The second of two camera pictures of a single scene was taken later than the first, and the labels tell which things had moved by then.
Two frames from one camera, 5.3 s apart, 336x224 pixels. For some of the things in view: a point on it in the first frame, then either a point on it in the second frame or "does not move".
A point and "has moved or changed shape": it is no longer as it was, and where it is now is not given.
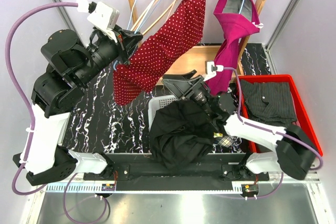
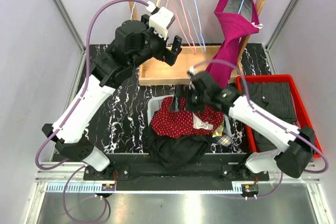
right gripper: [183, 89] → [191, 107]
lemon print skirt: [217, 135] has moved or changed shape
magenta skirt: [235, 12] does not move
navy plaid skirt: [226, 141] does not move
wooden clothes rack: [197, 61] does not move
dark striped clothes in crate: [271, 102] does not move
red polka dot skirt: [152, 62] → [185, 124]
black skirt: [180, 132] does not move
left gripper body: [126, 54] → [168, 55]
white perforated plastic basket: [156, 103] does not move
